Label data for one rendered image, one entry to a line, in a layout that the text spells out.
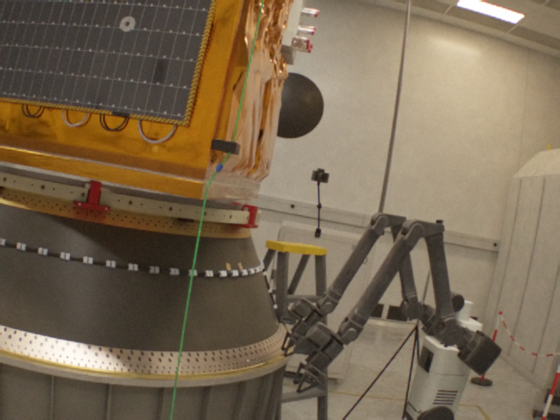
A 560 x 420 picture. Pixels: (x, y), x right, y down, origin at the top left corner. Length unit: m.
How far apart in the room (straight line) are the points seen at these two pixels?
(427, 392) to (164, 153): 1.27
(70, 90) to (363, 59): 8.65
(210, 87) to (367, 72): 8.51
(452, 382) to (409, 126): 8.14
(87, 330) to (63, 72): 0.81
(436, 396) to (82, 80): 1.64
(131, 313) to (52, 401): 0.43
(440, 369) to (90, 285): 1.26
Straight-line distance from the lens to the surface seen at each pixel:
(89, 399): 1.99
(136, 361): 1.98
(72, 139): 1.88
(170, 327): 2.08
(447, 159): 10.27
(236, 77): 1.82
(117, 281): 2.03
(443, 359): 2.25
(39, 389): 1.97
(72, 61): 1.87
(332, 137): 10.01
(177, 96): 1.75
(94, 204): 2.03
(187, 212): 2.18
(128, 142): 1.81
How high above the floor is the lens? 1.81
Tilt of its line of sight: 2 degrees down
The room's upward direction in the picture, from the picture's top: 11 degrees clockwise
